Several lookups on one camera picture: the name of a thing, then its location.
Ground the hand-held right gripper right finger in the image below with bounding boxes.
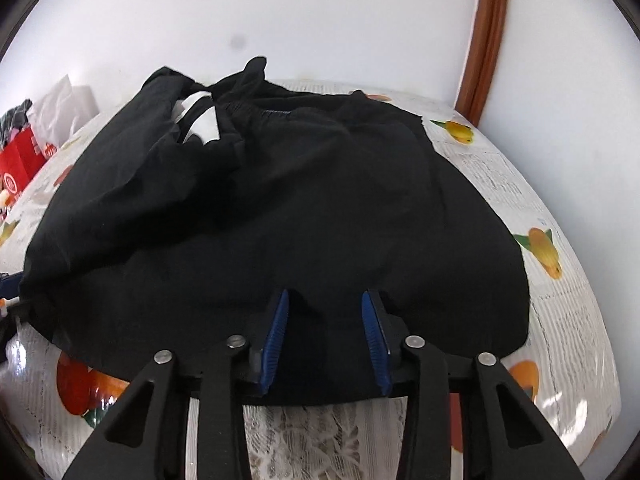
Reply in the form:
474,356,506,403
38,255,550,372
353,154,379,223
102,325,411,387
360,288,587,480

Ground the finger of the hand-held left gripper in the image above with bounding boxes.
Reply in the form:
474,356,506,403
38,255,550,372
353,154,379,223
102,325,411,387
0,272,25,318

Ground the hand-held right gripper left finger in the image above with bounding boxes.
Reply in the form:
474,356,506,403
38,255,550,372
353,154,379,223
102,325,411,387
62,288,291,480

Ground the black blue white jacket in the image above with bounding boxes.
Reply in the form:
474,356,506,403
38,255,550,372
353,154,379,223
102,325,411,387
19,55,532,407

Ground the red paper bag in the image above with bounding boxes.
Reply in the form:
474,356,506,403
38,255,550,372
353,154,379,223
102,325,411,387
0,127,59,213

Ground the checked dark cloth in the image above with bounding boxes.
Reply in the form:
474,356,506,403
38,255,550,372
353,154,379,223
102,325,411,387
0,100,34,137

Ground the fruit print lace tablecloth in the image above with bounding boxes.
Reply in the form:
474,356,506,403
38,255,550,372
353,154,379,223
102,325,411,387
0,77,622,480

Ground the white plastic bag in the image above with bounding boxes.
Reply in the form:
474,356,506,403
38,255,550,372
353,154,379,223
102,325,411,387
27,74,99,150

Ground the brown wooden door frame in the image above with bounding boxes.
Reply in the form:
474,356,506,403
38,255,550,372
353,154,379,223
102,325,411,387
454,0,512,127

